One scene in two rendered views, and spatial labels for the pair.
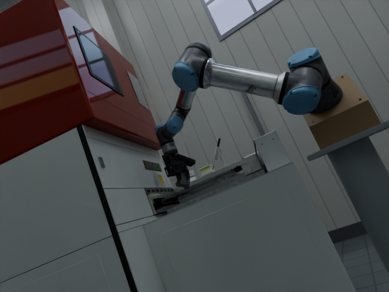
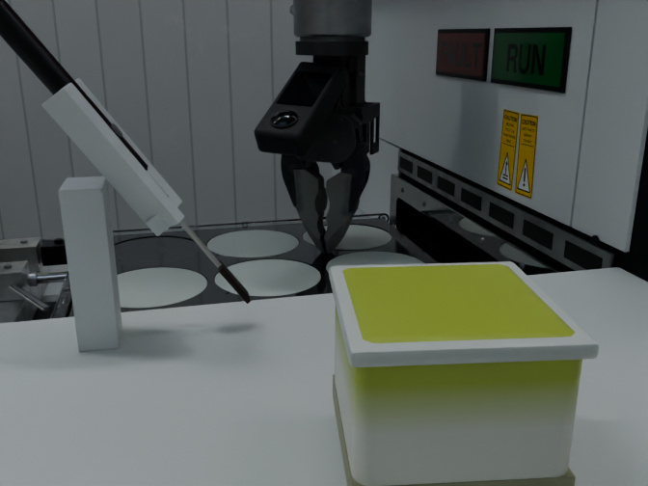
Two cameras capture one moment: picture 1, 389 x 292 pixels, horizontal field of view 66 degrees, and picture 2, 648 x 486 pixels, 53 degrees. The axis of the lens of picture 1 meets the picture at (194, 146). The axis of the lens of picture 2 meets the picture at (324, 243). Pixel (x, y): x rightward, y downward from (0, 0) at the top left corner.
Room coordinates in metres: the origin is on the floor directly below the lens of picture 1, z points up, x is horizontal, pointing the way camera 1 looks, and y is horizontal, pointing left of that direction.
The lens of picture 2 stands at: (2.13, -0.13, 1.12)
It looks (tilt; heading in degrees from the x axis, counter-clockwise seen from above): 18 degrees down; 158
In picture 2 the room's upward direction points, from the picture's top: straight up
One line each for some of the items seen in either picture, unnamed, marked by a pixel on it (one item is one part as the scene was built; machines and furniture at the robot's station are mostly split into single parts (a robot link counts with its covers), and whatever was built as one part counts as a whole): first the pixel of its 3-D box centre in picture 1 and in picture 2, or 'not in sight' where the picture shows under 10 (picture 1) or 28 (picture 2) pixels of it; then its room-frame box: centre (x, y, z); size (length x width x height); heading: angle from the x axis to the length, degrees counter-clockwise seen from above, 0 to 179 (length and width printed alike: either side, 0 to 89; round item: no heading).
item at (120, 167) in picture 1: (142, 179); (420, 117); (1.41, 0.29, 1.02); 0.81 x 0.03 x 0.40; 171
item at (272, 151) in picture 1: (270, 157); not in sight; (1.45, -0.31, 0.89); 0.55 x 0.09 x 0.14; 171
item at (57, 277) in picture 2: not in sight; (50, 278); (1.48, -0.16, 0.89); 0.05 x 0.01 x 0.01; 81
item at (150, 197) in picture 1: (166, 201); (465, 258); (1.58, 0.25, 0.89); 0.44 x 0.02 x 0.10; 171
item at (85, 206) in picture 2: (219, 157); (121, 215); (1.79, -0.11, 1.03); 0.06 x 0.04 x 0.13; 81
